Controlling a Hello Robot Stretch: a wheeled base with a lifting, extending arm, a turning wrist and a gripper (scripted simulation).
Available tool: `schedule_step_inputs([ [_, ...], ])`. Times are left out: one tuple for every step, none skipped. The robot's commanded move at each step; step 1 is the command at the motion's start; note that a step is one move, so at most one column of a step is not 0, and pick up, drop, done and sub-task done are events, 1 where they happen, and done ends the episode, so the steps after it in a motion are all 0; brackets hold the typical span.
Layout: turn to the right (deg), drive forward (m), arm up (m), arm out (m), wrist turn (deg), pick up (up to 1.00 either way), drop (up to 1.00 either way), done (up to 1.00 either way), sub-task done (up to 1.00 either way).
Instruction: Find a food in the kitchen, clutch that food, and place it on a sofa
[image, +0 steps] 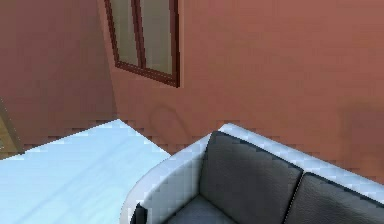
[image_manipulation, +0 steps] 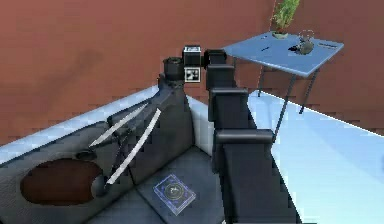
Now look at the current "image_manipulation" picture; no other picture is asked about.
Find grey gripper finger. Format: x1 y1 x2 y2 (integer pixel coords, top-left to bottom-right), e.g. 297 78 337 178
75 97 168 162
91 98 174 198

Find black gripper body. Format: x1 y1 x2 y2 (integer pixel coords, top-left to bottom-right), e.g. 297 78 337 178
157 56 187 100

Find dark grey sofa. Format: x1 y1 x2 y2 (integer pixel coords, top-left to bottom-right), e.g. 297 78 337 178
0 87 231 224

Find blue patterned book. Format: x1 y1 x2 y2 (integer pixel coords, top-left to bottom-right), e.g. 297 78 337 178
152 173 197 216

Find blue table with black legs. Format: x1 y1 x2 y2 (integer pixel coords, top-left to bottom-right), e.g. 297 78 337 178
221 31 345 143

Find green house plant in pot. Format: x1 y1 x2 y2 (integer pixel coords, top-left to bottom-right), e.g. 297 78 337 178
269 0 302 41

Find clear glass kettle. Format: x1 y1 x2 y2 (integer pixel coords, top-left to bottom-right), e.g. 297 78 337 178
295 29 316 56

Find thin dark flat object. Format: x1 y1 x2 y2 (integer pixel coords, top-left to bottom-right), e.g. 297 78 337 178
317 40 337 50

